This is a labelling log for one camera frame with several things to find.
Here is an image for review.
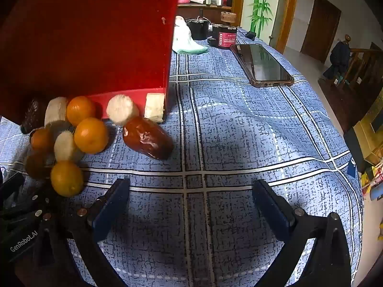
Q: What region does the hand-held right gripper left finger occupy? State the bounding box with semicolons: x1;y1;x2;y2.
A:
31;178;130;287

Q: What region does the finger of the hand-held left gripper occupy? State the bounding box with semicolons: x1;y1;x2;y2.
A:
0;172;26;199

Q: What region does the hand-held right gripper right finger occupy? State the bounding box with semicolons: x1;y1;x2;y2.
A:
252;179;352;287

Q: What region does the orange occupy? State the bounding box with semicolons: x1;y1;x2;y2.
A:
66;96;97;126
30;128;55;153
50;161;84;198
24;152;51;180
74;117;109;154

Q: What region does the red box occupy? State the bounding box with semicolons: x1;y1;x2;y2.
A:
0;0;182;126

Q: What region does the dark brown fruit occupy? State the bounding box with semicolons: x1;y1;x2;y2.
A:
19;96;50;135

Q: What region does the red date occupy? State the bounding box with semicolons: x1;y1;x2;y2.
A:
122;116;175;160

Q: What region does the blue plaid tablecloth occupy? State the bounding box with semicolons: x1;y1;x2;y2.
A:
0;27;364;287

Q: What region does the yellow cardboard box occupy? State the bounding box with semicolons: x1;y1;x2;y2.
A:
353;94;383;168

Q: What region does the smartphone in brown case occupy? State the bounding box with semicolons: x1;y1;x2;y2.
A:
230;44;295;88

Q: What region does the dark blue coat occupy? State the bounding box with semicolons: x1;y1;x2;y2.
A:
322;34;354;80

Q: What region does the wooden stair railing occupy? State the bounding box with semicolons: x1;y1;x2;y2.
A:
338;48;383;90

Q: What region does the black jar with red label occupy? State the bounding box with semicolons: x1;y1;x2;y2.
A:
217;24;238;50

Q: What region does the white and green cloth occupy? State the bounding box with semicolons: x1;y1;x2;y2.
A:
172;16;209;55

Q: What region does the brown door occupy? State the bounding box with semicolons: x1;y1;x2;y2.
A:
300;0;342;65

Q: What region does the black cup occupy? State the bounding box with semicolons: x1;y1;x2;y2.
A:
186;16;214;41

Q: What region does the wooden counter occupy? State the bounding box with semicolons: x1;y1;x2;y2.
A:
176;3;234;24

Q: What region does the bamboo wall poster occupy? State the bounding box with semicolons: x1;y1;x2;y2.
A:
241;0;283;36

